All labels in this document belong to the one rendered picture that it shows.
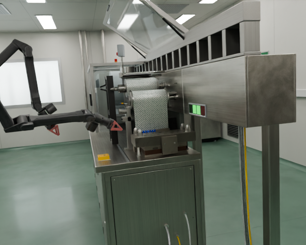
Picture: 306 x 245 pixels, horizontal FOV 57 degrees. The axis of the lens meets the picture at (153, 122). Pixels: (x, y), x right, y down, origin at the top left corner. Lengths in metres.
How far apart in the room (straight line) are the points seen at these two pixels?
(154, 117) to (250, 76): 0.89
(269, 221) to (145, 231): 0.76
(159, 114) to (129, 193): 0.58
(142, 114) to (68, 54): 5.70
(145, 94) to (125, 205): 0.74
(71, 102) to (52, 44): 1.47
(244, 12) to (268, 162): 0.68
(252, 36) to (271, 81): 0.21
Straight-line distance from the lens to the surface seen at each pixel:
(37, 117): 1.75
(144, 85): 2.16
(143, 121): 1.93
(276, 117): 1.32
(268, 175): 1.45
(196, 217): 1.94
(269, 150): 1.41
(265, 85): 1.28
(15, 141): 7.71
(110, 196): 1.74
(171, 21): 1.87
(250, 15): 1.28
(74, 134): 7.52
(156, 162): 1.73
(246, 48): 1.25
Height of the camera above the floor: 1.34
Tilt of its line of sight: 8 degrees down
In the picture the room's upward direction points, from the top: 4 degrees counter-clockwise
